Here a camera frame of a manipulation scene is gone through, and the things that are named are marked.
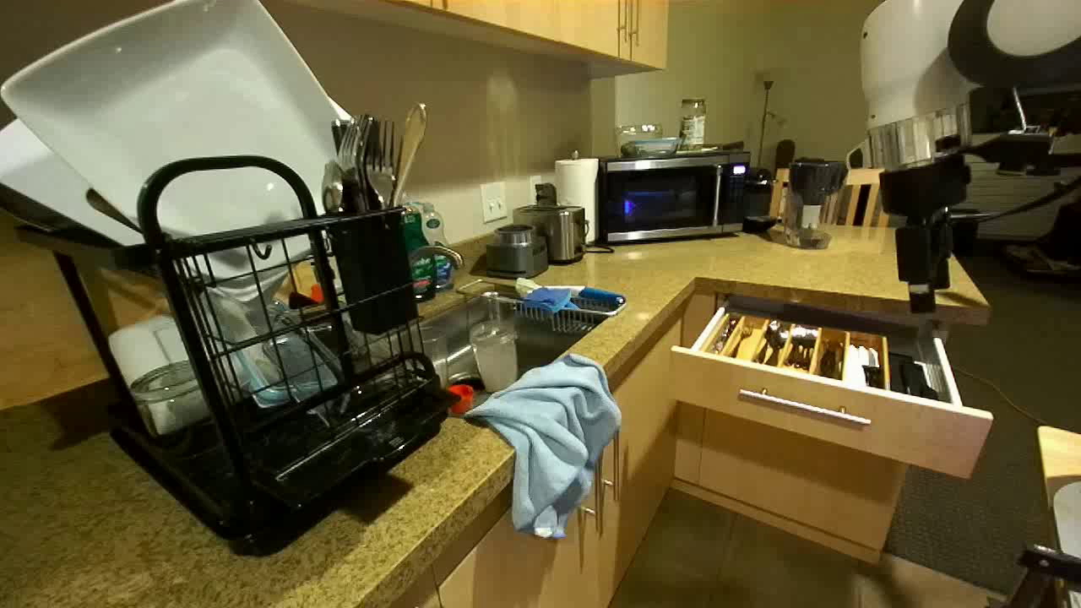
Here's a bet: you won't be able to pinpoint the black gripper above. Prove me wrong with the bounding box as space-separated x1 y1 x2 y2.
895 208 956 319

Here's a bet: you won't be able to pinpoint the wooden drawer with steel handle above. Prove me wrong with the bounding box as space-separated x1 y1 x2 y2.
668 294 995 483

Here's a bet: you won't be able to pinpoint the wooden cutlery tray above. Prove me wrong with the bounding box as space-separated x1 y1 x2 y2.
704 309 956 402

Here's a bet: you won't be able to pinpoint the wooden knife block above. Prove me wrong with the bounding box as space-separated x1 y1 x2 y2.
771 136 798 223

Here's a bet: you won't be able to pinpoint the black coffee machine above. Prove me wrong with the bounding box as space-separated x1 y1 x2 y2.
740 166 781 241

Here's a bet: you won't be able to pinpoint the wooden cabinet door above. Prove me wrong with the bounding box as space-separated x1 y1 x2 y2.
668 402 907 569

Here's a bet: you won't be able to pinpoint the black steel microwave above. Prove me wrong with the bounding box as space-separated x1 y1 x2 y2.
593 148 758 247

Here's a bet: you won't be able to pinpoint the glass jar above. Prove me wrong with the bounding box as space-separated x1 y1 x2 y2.
674 96 709 148

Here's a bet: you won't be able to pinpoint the black clamp stand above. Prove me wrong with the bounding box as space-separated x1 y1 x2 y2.
1008 540 1081 608

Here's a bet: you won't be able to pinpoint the glass bowl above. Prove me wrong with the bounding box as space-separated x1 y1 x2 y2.
617 121 687 160

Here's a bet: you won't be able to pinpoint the wooden sink base cabinet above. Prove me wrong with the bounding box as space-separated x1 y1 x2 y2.
431 325 687 608

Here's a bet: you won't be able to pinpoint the white paper towel roll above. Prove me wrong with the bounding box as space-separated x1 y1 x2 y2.
552 151 602 247

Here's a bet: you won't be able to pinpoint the steel toaster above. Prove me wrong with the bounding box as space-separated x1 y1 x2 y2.
514 199 590 268

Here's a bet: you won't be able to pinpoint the steel sink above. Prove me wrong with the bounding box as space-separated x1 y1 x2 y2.
414 282 629 392

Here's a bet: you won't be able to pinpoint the blue sponge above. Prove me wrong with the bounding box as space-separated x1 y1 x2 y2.
517 285 579 319

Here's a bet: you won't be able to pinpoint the light blue cloth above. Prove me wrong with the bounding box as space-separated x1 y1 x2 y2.
466 353 624 540

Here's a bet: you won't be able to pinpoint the small dark grey appliance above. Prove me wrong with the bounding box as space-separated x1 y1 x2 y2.
484 219 552 282

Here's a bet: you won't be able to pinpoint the clear plastic cup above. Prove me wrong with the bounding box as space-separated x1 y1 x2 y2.
470 294 522 396

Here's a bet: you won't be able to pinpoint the wooden upper cabinets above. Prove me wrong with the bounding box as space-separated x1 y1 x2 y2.
285 0 671 77

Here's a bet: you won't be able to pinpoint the green dish soap bottle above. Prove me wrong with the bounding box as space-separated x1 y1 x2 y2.
398 199 457 302

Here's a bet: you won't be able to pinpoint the wooden spoon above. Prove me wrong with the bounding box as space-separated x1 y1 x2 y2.
387 102 431 212

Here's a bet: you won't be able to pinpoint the black utensil holder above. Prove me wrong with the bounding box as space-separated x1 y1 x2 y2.
327 208 419 334

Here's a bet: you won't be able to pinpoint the steel kitchen utensil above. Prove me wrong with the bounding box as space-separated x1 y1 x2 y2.
325 113 402 215

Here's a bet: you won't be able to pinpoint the pale blue plastic container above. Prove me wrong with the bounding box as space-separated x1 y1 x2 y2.
205 268 341 411

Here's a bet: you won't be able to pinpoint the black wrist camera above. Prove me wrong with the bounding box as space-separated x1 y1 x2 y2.
877 151 974 219

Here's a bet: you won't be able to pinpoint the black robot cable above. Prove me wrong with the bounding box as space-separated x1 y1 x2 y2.
948 166 1081 230

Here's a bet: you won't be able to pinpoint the white light switch plate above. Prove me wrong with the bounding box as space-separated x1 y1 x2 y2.
478 179 514 226

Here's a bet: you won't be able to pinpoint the black wire dish rack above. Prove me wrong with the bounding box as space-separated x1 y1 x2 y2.
103 151 452 557

